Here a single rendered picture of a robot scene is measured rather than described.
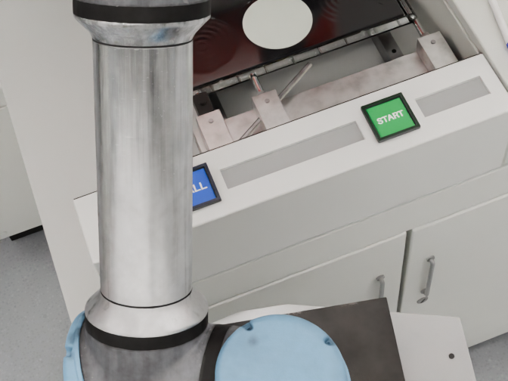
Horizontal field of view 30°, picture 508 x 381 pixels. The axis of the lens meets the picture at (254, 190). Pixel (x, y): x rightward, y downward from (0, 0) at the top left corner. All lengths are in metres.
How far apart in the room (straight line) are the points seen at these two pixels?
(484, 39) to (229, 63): 0.34
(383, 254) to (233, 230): 0.31
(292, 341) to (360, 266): 0.55
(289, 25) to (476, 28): 0.26
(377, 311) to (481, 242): 0.44
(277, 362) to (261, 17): 0.64
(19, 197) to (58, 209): 0.76
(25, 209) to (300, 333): 1.34
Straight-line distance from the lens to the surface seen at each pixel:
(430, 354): 1.20
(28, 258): 2.27
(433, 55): 1.32
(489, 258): 1.60
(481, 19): 1.29
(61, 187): 1.35
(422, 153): 1.19
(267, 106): 1.27
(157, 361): 0.87
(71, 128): 1.40
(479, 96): 1.22
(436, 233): 1.42
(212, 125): 1.26
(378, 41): 1.41
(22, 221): 2.17
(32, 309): 2.21
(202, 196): 1.14
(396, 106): 1.19
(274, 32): 1.35
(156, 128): 0.80
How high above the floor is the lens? 1.94
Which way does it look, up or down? 60 degrees down
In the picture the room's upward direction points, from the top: 9 degrees counter-clockwise
